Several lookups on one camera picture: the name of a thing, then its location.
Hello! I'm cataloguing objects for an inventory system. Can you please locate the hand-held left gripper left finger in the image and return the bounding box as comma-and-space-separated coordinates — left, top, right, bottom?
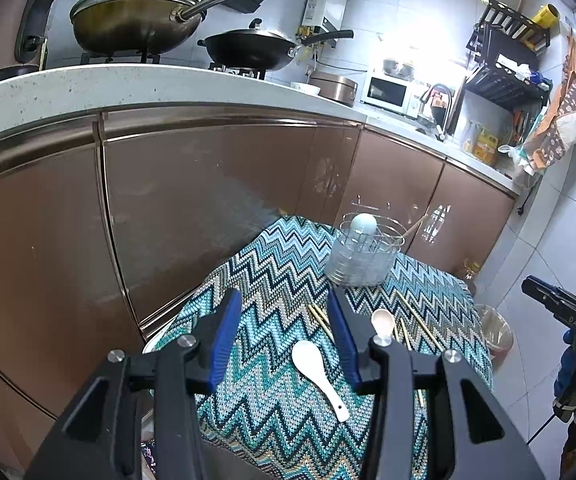
23, 287, 244, 480

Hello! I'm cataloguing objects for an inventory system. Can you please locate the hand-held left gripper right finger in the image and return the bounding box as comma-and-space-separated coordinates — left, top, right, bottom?
327, 287, 544, 480

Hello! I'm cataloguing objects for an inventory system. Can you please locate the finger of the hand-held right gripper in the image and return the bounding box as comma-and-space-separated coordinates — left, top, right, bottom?
521, 275, 576, 356

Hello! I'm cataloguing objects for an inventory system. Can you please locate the white ceramic spoon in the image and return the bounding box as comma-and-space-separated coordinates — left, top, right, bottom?
291, 340, 350, 422

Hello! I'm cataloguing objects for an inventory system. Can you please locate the clear plastic utensil holder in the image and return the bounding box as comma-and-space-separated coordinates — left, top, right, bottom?
327, 212, 407, 287

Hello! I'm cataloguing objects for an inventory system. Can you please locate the pink ceramic spoon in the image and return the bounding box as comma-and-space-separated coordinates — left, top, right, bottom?
371, 309, 395, 346

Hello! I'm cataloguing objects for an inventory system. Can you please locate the beige trash bin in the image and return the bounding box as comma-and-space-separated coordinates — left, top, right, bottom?
477, 304, 514, 359

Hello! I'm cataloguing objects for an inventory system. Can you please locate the zigzag patterned table cloth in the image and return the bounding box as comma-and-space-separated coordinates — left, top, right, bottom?
143, 216, 494, 480

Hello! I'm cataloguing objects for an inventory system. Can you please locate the large cooking oil jug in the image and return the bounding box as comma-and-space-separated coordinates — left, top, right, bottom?
455, 259, 484, 297

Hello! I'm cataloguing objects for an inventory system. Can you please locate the light blue ceramic spoon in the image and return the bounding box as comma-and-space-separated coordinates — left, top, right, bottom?
350, 213, 378, 252

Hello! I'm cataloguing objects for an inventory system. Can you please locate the brown kitchen base cabinet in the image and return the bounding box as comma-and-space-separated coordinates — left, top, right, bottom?
0, 105, 519, 461

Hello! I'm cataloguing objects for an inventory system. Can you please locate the brown patterned apron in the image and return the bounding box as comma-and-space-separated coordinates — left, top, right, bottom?
520, 35, 576, 172

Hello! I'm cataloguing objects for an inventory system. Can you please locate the yellow oil bottle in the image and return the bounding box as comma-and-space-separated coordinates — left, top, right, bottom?
476, 127, 500, 167

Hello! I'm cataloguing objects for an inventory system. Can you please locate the clear plastic bottle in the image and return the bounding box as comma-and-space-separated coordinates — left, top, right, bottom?
463, 120, 482, 154

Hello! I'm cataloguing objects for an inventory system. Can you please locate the black dish rack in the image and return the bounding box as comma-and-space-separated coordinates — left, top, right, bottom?
460, 0, 554, 159

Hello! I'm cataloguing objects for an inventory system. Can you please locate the white microwave oven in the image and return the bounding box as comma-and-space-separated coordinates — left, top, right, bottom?
360, 74, 422, 118

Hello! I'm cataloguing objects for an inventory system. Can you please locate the copper rice cooker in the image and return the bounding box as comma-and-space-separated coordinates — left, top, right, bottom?
308, 71, 359, 108

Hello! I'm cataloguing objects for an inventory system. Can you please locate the black kitchen faucet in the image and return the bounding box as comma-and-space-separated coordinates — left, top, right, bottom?
419, 82, 454, 141

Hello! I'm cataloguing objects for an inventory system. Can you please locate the steel pot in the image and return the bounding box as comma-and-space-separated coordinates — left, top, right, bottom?
382, 57, 417, 81

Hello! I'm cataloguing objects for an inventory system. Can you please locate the yellow wrap roll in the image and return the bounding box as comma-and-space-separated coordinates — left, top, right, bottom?
533, 4, 560, 27

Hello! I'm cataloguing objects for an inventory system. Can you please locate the black wok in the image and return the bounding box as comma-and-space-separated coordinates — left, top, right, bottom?
197, 18, 355, 73

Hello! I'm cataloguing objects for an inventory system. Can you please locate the black gas stove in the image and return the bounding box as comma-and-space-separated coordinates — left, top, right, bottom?
80, 51, 269, 81

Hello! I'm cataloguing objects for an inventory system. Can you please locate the brass wok with glass lid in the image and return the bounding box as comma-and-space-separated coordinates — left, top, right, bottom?
69, 0, 297, 57

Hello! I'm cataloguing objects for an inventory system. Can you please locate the white water heater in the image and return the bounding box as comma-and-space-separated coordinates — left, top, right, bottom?
300, 0, 350, 37

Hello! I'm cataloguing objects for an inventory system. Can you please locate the black cable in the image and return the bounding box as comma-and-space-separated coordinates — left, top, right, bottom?
527, 394, 570, 447

